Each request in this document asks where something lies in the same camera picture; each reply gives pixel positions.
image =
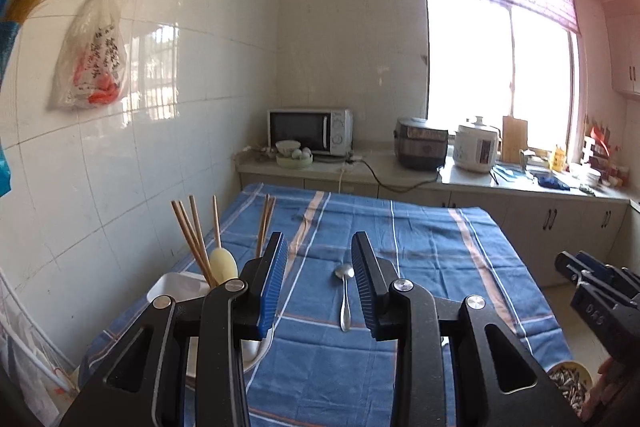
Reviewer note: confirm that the white wall cabinet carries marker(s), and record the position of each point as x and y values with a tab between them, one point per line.
627	57

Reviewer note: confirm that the yellow bowl of seeds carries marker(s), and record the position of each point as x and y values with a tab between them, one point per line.
565	382

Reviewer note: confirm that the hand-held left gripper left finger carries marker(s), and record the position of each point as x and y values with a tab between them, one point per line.
272	287

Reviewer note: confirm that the cream plastic spoon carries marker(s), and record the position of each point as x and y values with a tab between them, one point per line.
223	263

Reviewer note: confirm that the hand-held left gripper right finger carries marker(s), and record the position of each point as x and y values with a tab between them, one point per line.
364	287

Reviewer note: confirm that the person's right hand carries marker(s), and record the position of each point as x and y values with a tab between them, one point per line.
605	384

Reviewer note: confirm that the dark rice cooker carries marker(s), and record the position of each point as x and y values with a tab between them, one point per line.
420	147

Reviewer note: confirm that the yellow bottle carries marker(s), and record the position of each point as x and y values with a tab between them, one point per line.
557	158

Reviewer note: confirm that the red kitchen rack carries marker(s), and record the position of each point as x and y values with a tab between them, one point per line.
597	142

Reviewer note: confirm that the stack of white bowls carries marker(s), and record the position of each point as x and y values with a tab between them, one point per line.
590	177

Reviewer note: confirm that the bundle of wooden chopsticks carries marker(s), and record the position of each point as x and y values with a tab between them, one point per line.
201	257

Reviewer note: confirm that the kitchen window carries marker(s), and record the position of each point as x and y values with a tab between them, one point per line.
465	57

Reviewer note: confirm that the blue hanging cloth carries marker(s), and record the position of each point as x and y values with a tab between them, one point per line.
6	47

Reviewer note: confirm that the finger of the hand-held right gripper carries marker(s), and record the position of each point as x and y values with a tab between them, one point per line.
600	266
570	268

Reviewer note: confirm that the white pressure cooker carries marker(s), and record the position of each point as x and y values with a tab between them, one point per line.
472	152

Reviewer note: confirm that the printed plastic bag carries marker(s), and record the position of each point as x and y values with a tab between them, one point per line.
90	57

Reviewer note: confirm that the white microwave oven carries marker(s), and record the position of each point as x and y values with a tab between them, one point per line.
300	129

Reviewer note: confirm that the blue plaid tablecloth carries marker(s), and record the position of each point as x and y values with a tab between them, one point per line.
425	267

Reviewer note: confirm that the metal faucet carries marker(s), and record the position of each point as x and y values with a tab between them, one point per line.
525	159

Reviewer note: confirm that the metal spoon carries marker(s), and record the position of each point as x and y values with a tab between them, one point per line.
345	307

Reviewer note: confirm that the white utensil holder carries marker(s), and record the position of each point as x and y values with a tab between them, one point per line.
175	287

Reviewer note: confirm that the wooden cutting board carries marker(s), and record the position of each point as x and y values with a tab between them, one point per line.
515	137

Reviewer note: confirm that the white ceramic bowl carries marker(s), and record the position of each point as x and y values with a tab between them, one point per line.
287	146

